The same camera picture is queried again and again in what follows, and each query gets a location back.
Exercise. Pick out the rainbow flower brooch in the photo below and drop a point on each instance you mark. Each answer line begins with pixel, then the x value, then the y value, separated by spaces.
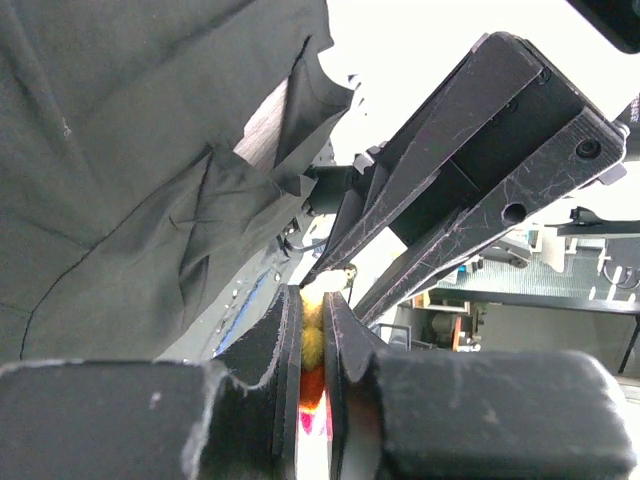
pixel 312 379

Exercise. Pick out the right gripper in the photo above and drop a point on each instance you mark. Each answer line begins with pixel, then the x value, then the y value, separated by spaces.
pixel 505 135

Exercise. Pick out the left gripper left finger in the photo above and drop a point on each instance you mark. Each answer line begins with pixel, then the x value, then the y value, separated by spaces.
pixel 232 417

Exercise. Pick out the black button shirt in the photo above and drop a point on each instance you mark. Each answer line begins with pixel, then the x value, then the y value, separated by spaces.
pixel 149 149

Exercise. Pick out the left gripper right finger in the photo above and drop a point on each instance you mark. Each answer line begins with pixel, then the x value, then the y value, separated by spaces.
pixel 438 414

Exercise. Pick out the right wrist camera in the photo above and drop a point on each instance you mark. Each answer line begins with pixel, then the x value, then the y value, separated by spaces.
pixel 616 20

